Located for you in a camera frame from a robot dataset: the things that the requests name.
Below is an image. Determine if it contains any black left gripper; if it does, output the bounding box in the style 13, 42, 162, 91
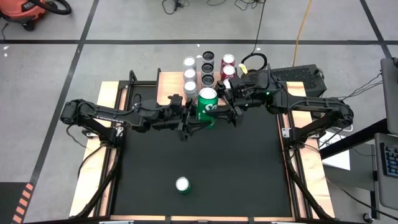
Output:
167, 100, 215, 142

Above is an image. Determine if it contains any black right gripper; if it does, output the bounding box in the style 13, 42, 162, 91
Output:
207, 77, 274, 127

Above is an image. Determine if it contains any green Sprite can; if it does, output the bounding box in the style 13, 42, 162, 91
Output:
175, 176, 192, 195
195, 87, 220, 129

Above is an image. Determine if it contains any white Celsius can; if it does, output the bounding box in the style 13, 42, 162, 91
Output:
200, 62, 215, 76
201, 50, 216, 65
200, 74, 215, 90

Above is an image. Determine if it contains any silver and pink seltzer can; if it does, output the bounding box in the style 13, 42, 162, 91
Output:
182, 55, 197, 70
182, 67, 198, 82
183, 80, 198, 102

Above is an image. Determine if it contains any wooden shelf with black legs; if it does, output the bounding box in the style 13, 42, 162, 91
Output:
154, 67, 240, 121

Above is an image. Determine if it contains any black table mat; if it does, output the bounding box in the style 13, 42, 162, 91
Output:
111, 85, 295, 218

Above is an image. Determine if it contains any white paper sheet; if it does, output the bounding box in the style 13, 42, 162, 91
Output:
318, 132, 351, 171

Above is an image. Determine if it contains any black diagonal beam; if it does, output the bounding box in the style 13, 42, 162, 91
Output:
319, 118, 389, 160

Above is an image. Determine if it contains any grey monitor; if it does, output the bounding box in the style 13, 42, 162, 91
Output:
379, 57, 398, 136

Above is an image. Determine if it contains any dark keyboard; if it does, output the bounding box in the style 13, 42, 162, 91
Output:
379, 142, 398, 179

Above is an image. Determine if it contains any grey equipment cart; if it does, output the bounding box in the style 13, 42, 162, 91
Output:
371, 132, 398, 212

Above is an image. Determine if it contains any black orange-striped floor mat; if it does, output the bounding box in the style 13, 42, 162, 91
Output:
0, 182, 35, 224

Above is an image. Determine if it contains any orange shop vacuum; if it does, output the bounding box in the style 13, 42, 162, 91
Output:
0, 0, 47, 32

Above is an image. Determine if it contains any black aluminium table frame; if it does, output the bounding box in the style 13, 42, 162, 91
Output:
70, 70, 336, 224

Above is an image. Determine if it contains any black coiled floor cable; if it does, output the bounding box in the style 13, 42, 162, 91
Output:
239, 0, 268, 74

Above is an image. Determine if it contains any yellow floor cable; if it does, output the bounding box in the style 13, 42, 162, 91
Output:
292, 0, 313, 68

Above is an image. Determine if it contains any black floor cable bundle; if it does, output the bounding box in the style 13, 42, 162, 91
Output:
161, 0, 189, 16

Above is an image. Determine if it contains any black vacuum hose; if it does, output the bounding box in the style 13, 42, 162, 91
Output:
29, 0, 73, 16

